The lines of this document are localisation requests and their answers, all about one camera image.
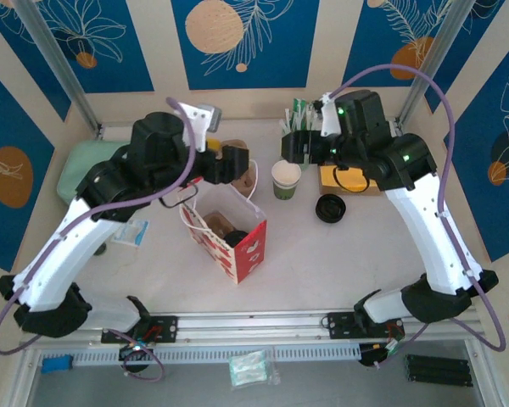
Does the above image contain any white slotted cable duct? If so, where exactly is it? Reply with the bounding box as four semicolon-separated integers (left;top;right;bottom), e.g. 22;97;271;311
36;343;362;368

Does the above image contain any aluminium mounting rail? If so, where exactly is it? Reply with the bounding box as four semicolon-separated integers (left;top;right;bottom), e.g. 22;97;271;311
19;305;488;351

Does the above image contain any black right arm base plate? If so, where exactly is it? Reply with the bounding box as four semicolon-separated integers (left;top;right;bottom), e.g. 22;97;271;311
323;311;407;341

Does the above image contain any aluminium frame post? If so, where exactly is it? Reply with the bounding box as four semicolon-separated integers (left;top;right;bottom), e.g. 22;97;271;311
394;0;478;128
13;0;106;140

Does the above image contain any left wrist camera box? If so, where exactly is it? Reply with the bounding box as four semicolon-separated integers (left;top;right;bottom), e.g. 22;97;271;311
181;103;224;153

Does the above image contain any yellow napkin stack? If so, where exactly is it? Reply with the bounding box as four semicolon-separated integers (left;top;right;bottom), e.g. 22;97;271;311
320;164;382;192

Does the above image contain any black ribbed block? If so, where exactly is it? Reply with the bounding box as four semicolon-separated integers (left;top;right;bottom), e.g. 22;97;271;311
403;354;475;388

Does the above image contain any brown cardboard napkin box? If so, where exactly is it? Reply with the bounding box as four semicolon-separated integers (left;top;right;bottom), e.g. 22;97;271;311
317;163;385;197

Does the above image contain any black cup lid stack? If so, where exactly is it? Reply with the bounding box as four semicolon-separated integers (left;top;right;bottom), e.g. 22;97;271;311
315;193;348;225

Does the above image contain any red white paper gift bag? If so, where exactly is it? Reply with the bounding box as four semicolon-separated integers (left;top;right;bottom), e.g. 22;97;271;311
177;159;269;286

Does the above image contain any green wrapped straw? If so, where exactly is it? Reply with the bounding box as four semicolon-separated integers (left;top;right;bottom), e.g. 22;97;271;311
305;99;322;128
292;98;305;131

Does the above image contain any clear plastic packet bag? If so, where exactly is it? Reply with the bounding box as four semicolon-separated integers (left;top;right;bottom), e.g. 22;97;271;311
227;347;282;389

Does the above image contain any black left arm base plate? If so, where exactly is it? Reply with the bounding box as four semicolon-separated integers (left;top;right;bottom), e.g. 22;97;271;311
100;315;180;345

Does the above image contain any small black circuit board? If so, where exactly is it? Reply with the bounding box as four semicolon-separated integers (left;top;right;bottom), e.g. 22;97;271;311
358;338;405;369
117;341;154;362

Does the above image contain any green white paper cup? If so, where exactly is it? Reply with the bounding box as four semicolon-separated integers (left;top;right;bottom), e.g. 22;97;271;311
271;159;303;202

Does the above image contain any blue white wipe packet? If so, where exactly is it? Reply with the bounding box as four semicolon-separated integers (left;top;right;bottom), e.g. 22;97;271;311
111;218;149;248

